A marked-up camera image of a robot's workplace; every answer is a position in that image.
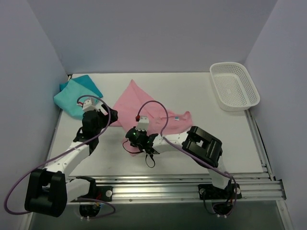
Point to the aluminium rail frame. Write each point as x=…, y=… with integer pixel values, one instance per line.
x=261, y=205

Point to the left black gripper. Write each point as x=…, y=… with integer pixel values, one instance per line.
x=108, y=114

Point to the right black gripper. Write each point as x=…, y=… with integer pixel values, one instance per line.
x=134, y=143

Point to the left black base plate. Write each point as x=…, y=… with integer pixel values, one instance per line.
x=103, y=192

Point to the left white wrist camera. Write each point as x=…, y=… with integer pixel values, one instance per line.
x=88, y=105

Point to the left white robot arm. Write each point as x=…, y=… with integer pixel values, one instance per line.
x=49, y=189

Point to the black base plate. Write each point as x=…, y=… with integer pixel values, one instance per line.
x=210, y=192
x=103, y=192

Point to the teal folded t shirt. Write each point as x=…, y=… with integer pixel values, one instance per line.
x=70, y=91

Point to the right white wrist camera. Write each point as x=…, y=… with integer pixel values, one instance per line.
x=143, y=123

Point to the pink t shirt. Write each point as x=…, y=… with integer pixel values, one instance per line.
x=135, y=102

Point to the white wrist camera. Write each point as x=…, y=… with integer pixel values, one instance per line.
x=88, y=105
x=143, y=123

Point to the white plastic basket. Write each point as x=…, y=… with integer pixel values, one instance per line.
x=233, y=87

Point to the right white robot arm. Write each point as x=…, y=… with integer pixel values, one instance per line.
x=201, y=146

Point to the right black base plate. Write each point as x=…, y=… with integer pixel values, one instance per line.
x=210, y=192

